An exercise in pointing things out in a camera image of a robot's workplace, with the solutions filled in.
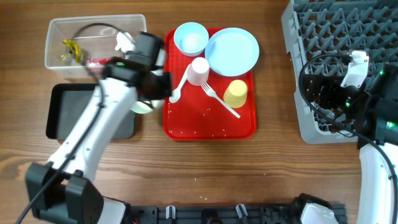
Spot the white plastic fork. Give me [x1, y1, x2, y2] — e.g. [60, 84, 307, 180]
[201, 82, 241, 118]

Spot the yellow snack wrapper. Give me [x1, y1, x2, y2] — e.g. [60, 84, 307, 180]
[60, 40, 84, 63]

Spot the red silver snack wrapper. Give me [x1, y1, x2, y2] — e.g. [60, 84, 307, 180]
[85, 58, 111, 67]

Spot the white napkin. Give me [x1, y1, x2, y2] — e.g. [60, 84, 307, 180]
[115, 32, 135, 53]

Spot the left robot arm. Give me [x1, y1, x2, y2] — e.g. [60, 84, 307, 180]
[17, 32, 172, 223]

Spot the white plastic cup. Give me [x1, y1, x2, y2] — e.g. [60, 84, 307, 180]
[187, 57, 210, 86]

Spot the grey dishwasher rack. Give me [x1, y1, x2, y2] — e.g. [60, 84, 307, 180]
[281, 0, 397, 144]

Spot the white plastic spoon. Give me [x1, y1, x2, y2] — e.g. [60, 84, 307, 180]
[169, 64, 191, 103]

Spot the yellow plastic cup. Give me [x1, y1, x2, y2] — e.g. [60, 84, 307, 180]
[223, 80, 248, 108]

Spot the mint green bowl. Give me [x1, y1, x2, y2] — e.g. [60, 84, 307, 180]
[131, 100, 164, 114]

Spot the clear plastic waste bin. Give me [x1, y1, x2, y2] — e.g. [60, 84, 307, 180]
[44, 14, 147, 79]

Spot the black food waste tray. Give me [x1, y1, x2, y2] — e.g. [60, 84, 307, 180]
[45, 82, 136, 141]

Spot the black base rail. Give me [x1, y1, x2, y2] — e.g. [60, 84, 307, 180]
[124, 203, 348, 224]

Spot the red serving tray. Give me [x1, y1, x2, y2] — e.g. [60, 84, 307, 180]
[163, 29, 257, 141]

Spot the light blue plate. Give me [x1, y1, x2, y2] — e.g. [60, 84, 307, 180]
[205, 27, 259, 77]

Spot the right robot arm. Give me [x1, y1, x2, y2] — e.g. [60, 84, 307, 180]
[298, 64, 397, 223]

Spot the light blue small bowl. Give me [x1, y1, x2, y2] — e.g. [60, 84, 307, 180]
[174, 22, 209, 57]

